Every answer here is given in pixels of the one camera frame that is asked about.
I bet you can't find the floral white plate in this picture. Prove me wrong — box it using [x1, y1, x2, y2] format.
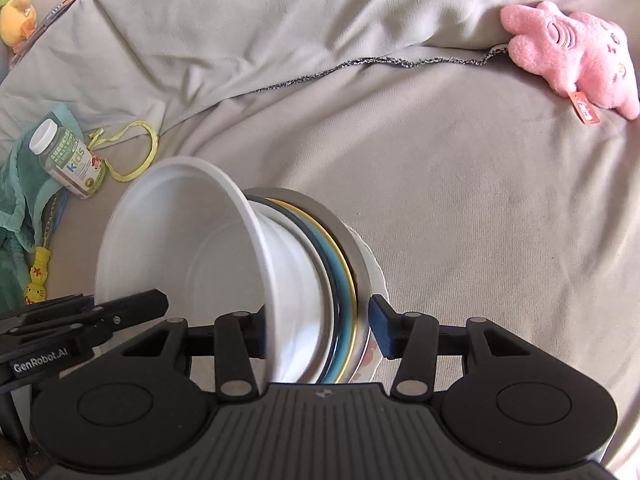
[350, 230, 388, 382]

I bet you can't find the blue enamel bowl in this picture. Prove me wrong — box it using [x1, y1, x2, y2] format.
[294, 219, 357, 384]

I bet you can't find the large white ceramic bowl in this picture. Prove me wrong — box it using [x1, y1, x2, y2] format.
[250, 200, 335, 384]

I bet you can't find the white paper cup bowl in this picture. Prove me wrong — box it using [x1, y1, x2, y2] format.
[94, 156, 335, 386]

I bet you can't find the yellow-rimmed white bowl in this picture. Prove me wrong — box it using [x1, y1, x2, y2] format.
[269, 198, 360, 385]

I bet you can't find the stainless steel bowl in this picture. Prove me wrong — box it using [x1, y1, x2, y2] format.
[245, 188, 370, 384]

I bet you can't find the green towel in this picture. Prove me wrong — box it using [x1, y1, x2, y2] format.
[0, 128, 62, 313]

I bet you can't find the vitamin gummy bottle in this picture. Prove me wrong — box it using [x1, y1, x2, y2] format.
[28, 118, 106, 198]

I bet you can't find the beige sofa cover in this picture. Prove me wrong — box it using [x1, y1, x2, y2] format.
[1, 0, 639, 479]

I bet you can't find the yellow duck plush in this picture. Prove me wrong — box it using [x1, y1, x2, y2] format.
[0, 0, 38, 52]

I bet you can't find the pink plush toy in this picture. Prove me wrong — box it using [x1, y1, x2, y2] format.
[500, 1, 639, 120]

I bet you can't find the yellow charm keychain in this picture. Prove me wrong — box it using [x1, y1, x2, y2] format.
[24, 246, 51, 304]

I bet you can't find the yellow-green cord loop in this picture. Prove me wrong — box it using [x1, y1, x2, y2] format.
[86, 119, 162, 183]

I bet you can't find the braided grey cord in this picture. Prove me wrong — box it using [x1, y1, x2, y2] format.
[164, 43, 511, 134]

